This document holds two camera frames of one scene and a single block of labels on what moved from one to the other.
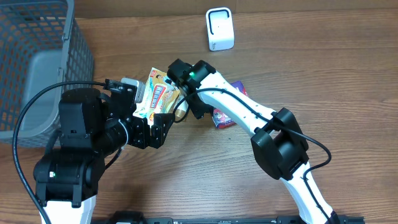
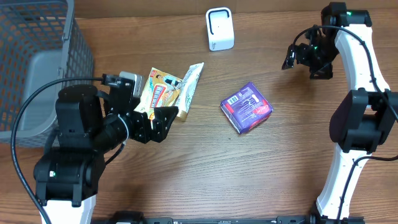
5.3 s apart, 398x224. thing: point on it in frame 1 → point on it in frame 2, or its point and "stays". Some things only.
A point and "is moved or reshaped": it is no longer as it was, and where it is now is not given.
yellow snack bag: x=160 y=93 stays
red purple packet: x=221 y=119 is moved or reshaped
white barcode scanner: x=219 y=27 stays
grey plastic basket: x=41 y=43 stays
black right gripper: x=198 y=111 → x=326 y=68
